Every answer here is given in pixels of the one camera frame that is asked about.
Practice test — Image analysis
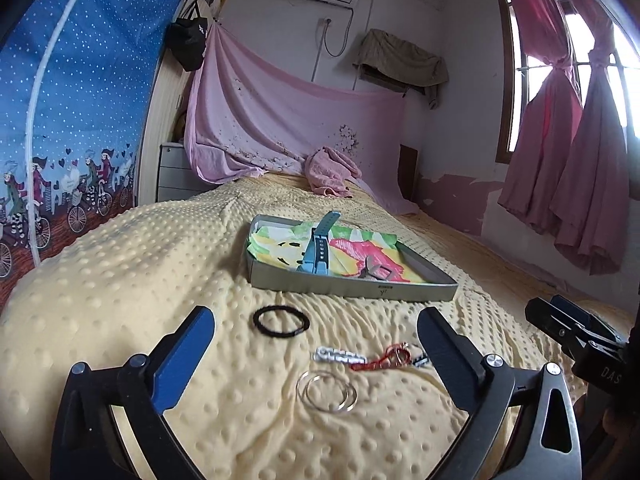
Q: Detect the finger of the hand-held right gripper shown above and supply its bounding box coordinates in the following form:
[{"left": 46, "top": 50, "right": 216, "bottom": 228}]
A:
[
  {"left": 525, "top": 297, "right": 583, "bottom": 361},
  {"left": 550, "top": 295, "right": 628, "bottom": 350}
]

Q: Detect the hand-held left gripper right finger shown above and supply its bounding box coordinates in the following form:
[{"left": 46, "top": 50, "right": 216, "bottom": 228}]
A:
[{"left": 416, "top": 306, "right": 583, "bottom": 480}]

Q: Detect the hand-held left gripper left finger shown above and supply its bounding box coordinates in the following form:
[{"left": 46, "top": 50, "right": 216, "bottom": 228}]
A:
[{"left": 50, "top": 305, "right": 216, "bottom": 480}]

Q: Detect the red string bracelet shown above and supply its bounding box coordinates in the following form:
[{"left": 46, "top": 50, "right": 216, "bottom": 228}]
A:
[{"left": 348, "top": 342, "right": 408, "bottom": 372}]

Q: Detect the black hair tie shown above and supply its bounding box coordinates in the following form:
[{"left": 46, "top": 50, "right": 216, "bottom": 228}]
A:
[{"left": 252, "top": 305, "right": 310, "bottom": 338}]

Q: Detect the silver hoop bangle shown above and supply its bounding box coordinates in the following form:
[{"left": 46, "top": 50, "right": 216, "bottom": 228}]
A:
[
  {"left": 306, "top": 378, "right": 359, "bottom": 414},
  {"left": 296, "top": 370, "right": 347, "bottom": 412}
]

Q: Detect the silver hair clip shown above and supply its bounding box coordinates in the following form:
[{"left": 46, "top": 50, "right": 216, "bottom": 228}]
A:
[{"left": 312, "top": 346, "right": 368, "bottom": 366}]

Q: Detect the grey tray box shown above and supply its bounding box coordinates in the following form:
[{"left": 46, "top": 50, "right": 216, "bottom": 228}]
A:
[{"left": 245, "top": 214, "right": 459, "bottom": 303}]

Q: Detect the yellow dotted blanket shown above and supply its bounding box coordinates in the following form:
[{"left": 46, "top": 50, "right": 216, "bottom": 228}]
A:
[{"left": 0, "top": 170, "right": 636, "bottom": 480}]

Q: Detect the grey hair claw clip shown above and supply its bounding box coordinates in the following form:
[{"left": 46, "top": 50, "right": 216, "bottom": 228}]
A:
[{"left": 357, "top": 260, "right": 396, "bottom": 282}]

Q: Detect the pink tied curtain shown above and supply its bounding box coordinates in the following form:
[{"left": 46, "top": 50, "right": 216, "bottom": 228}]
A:
[
  {"left": 550, "top": 0, "right": 636, "bottom": 276},
  {"left": 492, "top": 0, "right": 591, "bottom": 233}
]

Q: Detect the colourful printed cloth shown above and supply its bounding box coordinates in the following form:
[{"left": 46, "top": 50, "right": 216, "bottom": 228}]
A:
[{"left": 250, "top": 222, "right": 423, "bottom": 283}]

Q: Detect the grey drawer cabinet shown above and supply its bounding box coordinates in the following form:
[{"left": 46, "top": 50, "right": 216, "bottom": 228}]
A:
[{"left": 156, "top": 142, "right": 216, "bottom": 203}]

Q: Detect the dark brown board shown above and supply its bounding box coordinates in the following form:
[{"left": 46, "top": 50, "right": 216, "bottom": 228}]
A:
[{"left": 400, "top": 144, "right": 419, "bottom": 196}]

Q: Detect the pink towel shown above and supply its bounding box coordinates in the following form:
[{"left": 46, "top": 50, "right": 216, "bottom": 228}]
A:
[{"left": 305, "top": 146, "right": 362, "bottom": 198}]

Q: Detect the light wooden panel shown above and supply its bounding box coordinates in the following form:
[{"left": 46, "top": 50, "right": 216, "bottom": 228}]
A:
[{"left": 135, "top": 0, "right": 211, "bottom": 206}]

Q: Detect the pink hanging sheet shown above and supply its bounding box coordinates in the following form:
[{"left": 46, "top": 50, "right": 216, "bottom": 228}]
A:
[{"left": 183, "top": 22, "right": 421, "bottom": 216}]

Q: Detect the blue printed cloth panel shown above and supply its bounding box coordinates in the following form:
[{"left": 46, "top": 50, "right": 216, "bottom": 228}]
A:
[{"left": 0, "top": 0, "right": 193, "bottom": 311}]

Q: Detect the brown draped cloth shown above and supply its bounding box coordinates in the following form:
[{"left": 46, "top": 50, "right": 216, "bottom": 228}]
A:
[{"left": 352, "top": 29, "right": 449, "bottom": 110}]

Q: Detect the white curved pole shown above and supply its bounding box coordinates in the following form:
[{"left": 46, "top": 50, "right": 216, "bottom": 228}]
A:
[{"left": 27, "top": 0, "right": 101, "bottom": 266}]

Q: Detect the black hanging bag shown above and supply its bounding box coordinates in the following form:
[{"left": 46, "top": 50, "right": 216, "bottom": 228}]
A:
[{"left": 166, "top": 16, "right": 208, "bottom": 72}]

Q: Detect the wooden window frame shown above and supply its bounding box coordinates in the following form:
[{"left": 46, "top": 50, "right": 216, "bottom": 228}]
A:
[{"left": 495, "top": 0, "right": 640, "bottom": 166}]

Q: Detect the air conditioner power cable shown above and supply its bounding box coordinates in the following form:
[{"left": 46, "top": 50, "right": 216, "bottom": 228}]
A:
[{"left": 320, "top": 2, "right": 357, "bottom": 58}]

